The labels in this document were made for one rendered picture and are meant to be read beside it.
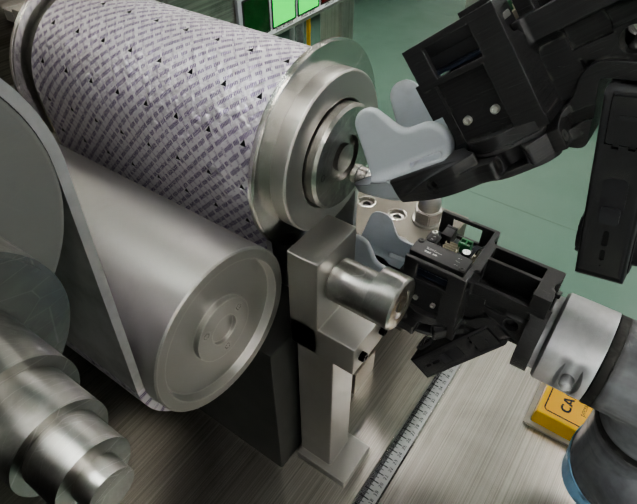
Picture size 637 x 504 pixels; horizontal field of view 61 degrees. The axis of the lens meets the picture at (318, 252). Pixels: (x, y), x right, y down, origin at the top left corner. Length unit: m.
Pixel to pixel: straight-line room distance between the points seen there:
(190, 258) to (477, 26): 0.20
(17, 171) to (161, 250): 0.13
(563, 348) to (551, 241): 1.92
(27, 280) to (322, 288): 0.24
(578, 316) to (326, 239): 0.20
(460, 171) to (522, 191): 2.29
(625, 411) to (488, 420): 0.24
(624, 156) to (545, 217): 2.18
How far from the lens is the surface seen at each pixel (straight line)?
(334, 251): 0.37
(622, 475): 0.51
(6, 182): 0.23
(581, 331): 0.44
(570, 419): 0.67
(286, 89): 0.33
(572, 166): 2.84
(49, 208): 0.24
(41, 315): 0.18
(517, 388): 0.70
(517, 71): 0.27
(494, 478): 0.63
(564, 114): 0.29
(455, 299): 0.44
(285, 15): 0.85
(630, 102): 0.28
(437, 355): 0.52
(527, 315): 0.44
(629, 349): 0.44
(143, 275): 0.33
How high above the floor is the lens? 1.46
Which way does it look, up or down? 44 degrees down
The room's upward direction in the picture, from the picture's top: straight up
